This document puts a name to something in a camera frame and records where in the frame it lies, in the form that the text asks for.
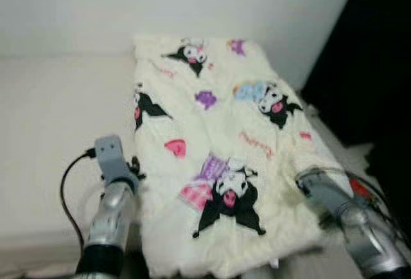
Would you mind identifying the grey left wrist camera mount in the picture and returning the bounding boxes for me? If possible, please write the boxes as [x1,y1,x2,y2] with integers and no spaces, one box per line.
[93,134,139,186]

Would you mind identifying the cream cartoon print blanket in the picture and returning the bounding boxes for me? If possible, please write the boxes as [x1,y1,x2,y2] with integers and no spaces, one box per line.
[132,33,351,278]

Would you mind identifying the black cabinet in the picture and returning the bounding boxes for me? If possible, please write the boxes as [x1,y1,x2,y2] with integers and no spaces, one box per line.
[301,0,411,148]

